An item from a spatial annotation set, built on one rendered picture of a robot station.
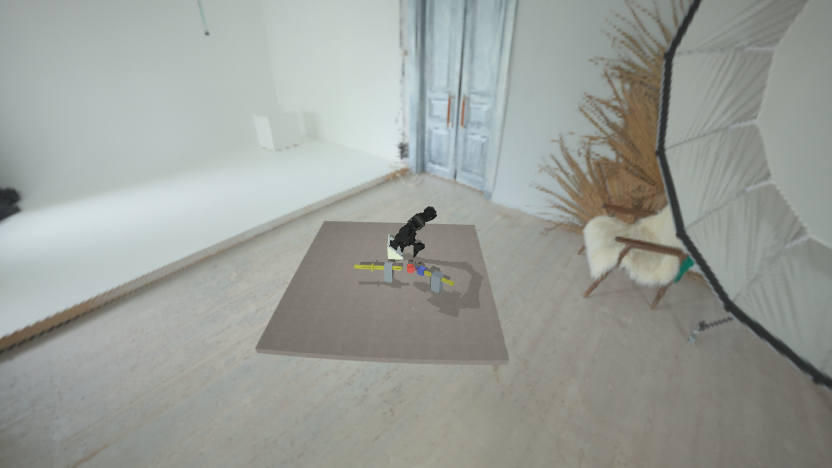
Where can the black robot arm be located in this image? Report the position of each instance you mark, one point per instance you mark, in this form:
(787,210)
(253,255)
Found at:
(418,221)

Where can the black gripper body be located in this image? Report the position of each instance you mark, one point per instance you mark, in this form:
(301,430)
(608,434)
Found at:
(417,246)

